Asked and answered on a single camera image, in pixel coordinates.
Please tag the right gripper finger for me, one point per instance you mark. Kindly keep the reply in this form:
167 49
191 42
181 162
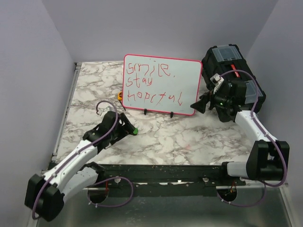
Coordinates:
200 105
206 95

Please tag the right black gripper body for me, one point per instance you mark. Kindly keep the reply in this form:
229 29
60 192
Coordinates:
221 100

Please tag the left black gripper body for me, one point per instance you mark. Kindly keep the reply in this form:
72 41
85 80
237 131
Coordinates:
122 131

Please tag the pink framed whiteboard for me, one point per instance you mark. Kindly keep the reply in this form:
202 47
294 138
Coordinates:
161 84

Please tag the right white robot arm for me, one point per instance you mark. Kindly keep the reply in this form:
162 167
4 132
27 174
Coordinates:
268 158

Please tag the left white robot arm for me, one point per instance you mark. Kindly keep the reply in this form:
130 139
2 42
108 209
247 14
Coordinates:
46 194

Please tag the yellow tape measure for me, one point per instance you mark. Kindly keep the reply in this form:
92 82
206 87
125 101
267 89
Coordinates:
120 98

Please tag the black plastic toolbox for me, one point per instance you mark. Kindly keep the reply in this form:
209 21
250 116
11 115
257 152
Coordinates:
227 61

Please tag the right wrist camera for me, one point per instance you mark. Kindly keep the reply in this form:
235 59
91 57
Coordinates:
217 80

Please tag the wire whiteboard stand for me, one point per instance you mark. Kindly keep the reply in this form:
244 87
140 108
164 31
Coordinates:
145 111

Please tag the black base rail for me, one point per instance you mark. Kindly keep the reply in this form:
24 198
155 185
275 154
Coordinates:
148 180

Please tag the aluminium side rail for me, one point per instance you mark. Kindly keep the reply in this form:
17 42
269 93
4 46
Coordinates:
66 111

